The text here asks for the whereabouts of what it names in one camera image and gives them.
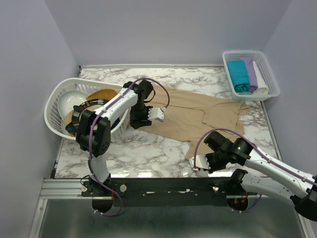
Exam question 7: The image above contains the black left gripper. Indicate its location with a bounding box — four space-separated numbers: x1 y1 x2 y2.
130 103 153 130

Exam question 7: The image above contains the beige t shirt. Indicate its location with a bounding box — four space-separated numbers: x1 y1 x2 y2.
140 85 249 159

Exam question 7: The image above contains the white rectangular plastic basket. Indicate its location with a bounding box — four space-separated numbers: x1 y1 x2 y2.
222 50 280 102

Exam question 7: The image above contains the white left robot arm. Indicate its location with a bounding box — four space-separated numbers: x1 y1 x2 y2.
76 78 164 196

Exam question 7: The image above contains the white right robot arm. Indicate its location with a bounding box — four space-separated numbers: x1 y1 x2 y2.
201 129 317 221

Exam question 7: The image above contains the woven tan placemat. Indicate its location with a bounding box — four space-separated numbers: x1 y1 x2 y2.
86 88 118 101

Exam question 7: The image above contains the striped rim ceramic plate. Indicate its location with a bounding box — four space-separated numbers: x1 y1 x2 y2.
63 99 108 137

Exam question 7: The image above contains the white bowl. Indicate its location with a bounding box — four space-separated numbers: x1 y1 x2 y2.
57 90 87 118

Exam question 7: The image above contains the white rolled t shirt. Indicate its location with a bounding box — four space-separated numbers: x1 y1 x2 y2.
253 61 269 95

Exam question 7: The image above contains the white round dish basket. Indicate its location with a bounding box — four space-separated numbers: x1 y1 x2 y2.
44 77 122 141

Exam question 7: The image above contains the teal rolled t shirt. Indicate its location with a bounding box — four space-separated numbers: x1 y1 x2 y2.
227 59 250 95

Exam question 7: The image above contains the purple rolled t shirt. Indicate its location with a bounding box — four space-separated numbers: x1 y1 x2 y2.
242 57 258 93

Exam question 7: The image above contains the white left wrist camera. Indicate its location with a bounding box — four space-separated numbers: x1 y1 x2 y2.
148 107 167 122

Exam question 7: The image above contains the aluminium frame rail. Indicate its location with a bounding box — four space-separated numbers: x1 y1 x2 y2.
39 176 304 199

